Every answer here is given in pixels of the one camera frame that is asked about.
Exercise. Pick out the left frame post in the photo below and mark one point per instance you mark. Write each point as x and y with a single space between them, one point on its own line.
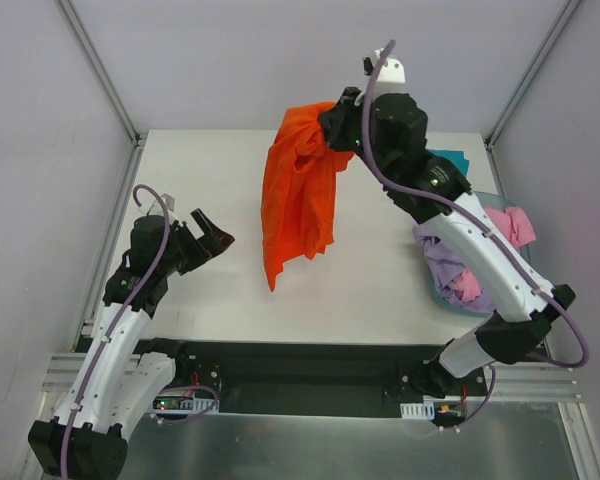
88 49

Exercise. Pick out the clear blue plastic basket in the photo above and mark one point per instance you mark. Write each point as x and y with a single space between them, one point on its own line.
498 202

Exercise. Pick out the right frame post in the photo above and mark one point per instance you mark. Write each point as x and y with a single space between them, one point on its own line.
556 30

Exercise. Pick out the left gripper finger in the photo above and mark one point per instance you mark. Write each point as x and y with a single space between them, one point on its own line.
217 242
207 229

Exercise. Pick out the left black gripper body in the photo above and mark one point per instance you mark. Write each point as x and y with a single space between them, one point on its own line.
191 245

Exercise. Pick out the lavender t-shirt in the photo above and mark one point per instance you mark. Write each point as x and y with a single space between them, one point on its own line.
444 264

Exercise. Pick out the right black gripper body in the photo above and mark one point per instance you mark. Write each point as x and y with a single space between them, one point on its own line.
338 125

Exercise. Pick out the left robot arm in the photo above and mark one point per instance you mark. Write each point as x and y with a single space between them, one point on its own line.
88 434

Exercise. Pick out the frame post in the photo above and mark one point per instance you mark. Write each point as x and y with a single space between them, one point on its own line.
556 30
88 49

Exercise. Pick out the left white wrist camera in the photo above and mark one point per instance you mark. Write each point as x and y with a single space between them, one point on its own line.
155 206

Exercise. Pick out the folded teal t-shirt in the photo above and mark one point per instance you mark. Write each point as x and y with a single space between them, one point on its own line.
456 157

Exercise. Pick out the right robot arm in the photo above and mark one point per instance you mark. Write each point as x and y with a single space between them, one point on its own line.
435 194

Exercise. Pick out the left white cable duct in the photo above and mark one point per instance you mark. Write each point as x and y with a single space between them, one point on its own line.
182 406

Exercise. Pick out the right white cable duct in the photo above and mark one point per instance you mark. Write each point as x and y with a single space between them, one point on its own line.
418 411

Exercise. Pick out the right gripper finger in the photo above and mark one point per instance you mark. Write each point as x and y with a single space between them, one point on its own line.
338 137
339 114

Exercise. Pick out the white cable duct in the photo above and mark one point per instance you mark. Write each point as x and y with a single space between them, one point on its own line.
418 411
182 406

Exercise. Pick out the pink t-shirt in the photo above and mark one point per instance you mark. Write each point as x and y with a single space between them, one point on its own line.
514 224

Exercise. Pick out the orange t-shirt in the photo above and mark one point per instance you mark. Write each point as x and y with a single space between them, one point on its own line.
299 190

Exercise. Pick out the aluminium frame rail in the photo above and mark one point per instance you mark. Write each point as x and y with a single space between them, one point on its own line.
521 383

